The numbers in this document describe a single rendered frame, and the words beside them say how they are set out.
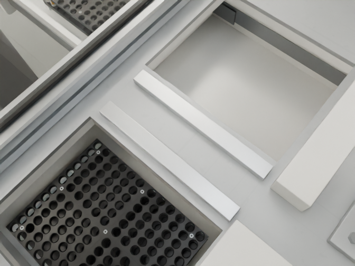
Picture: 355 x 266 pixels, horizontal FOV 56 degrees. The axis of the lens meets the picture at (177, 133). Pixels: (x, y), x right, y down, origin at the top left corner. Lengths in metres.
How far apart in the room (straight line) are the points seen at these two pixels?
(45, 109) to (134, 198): 0.17
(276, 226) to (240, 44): 0.38
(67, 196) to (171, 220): 0.15
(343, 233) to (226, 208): 0.14
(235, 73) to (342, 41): 0.19
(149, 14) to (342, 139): 0.32
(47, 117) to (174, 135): 0.18
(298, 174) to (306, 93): 0.26
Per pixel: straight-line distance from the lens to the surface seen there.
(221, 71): 0.66
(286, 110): 0.63
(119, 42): 0.50
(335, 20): 0.61
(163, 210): 0.48
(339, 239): 0.45
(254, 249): 0.42
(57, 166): 0.61
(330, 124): 0.46
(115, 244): 0.48
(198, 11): 0.58
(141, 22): 0.52
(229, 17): 0.71
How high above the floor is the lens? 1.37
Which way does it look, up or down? 67 degrees down
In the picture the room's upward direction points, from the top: 6 degrees counter-clockwise
